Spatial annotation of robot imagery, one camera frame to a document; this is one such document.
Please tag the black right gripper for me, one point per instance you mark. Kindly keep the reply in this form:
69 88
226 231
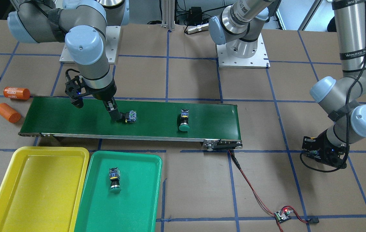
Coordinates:
103 94

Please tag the orange cylinder with 4680 print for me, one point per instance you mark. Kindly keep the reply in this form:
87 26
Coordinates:
16 93

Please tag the green push button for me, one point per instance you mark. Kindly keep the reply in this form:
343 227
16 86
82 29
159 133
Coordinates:
183 124
114 177

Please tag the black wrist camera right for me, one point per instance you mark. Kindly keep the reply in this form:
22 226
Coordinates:
73 88

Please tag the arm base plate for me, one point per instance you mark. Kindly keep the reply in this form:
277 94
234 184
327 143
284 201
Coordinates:
111 46
242 51

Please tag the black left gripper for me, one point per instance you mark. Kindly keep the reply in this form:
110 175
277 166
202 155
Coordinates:
322 143

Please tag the yellow plastic tray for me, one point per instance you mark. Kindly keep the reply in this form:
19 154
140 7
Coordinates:
41 189

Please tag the green conveyor belt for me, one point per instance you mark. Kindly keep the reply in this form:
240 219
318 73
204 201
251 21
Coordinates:
216 126

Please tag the plain orange cylinder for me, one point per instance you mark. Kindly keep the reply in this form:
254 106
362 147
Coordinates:
9 113

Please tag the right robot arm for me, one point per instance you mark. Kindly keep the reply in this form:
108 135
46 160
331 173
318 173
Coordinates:
81 25

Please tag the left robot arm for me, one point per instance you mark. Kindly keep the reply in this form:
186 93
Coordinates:
240 24

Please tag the green plastic tray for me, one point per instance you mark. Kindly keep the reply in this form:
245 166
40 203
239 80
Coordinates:
134 208

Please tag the aluminium frame post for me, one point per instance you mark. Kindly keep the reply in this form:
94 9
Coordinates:
168 14

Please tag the small controller circuit board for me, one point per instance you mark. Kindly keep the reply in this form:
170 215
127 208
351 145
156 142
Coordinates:
283 215

